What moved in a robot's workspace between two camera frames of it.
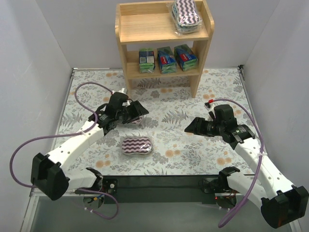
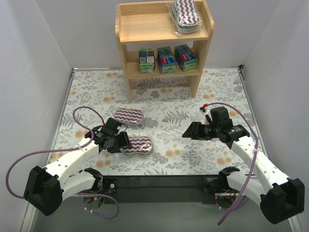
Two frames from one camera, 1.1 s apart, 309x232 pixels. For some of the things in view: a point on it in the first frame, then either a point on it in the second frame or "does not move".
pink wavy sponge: (185, 16) does not move
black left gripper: (129, 112) -> (118, 143)
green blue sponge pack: (147, 60) does not move
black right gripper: (205, 126) -> (196, 131)
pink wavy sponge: (135, 145) does not move
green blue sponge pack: (186, 60) does not move
